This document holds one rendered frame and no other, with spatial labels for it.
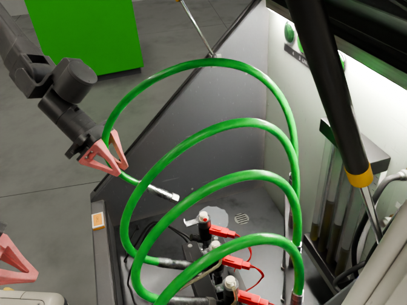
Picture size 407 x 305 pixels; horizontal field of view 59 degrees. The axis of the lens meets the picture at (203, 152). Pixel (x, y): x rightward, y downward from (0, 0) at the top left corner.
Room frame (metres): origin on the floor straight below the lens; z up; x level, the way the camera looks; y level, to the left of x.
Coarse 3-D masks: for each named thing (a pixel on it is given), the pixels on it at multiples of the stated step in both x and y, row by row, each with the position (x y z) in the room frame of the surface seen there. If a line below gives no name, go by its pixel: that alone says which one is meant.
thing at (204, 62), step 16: (176, 64) 0.57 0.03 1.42; (192, 64) 0.56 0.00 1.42; (208, 64) 0.56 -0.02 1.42; (224, 64) 0.56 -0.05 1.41; (240, 64) 0.56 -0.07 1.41; (144, 80) 0.57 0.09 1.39; (272, 80) 0.56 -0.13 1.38; (128, 96) 0.57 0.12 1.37; (112, 112) 0.57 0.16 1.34; (288, 112) 0.55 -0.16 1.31; (288, 128) 0.56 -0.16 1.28; (128, 176) 0.57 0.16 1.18
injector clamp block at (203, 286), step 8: (216, 240) 0.55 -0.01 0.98; (224, 240) 0.55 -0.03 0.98; (184, 248) 0.53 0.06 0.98; (192, 248) 0.53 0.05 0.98; (184, 256) 0.53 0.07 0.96; (192, 256) 0.51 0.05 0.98; (200, 256) 0.51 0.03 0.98; (224, 272) 0.46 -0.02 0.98; (200, 280) 0.45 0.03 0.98; (208, 280) 0.44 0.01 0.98; (192, 288) 0.48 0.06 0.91; (200, 288) 0.43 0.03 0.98; (208, 288) 0.43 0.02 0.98; (200, 296) 0.41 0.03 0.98; (208, 296) 0.41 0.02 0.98; (216, 296) 0.41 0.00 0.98
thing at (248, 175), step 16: (224, 176) 0.36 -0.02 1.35; (240, 176) 0.35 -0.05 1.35; (256, 176) 0.36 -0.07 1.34; (272, 176) 0.37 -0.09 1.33; (192, 192) 0.35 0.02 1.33; (208, 192) 0.34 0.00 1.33; (288, 192) 0.37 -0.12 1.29; (176, 208) 0.34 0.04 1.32; (160, 224) 0.33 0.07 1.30; (144, 240) 0.33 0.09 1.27; (144, 256) 0.32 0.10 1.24; (144, 288) 0.32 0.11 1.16; (176, 304) 0.32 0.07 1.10; (192, 304) 0.33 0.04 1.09; (208, 304) 0.34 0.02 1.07
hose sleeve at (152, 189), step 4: (140, 180) 0.57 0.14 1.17; (148, 188) 0.56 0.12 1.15; (152, 188) 0.57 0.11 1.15; (156, 188) 0.57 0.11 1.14; (160, 188) 0.58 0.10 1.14; (152, 192) 0.56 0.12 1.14; (156, 192) 0.56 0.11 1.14; (160, 192) 0.56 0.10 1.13; (164, 192) 0.57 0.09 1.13; (168, 192) 0.57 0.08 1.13; (160, 196) 0.56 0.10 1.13; (164, 196) 0.56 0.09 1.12; (168, 196) 0.56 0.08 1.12; (168, 200) 0.56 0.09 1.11
